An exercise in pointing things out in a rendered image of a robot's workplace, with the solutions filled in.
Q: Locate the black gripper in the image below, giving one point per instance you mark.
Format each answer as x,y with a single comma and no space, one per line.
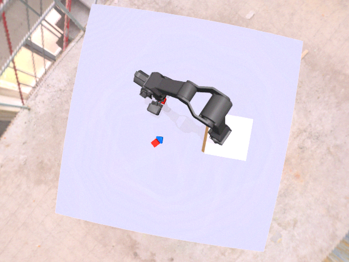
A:
155,107

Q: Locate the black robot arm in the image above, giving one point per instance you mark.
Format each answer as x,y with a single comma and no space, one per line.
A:
212,115

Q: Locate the blue cube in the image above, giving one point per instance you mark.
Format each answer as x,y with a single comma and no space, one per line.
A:
160,138

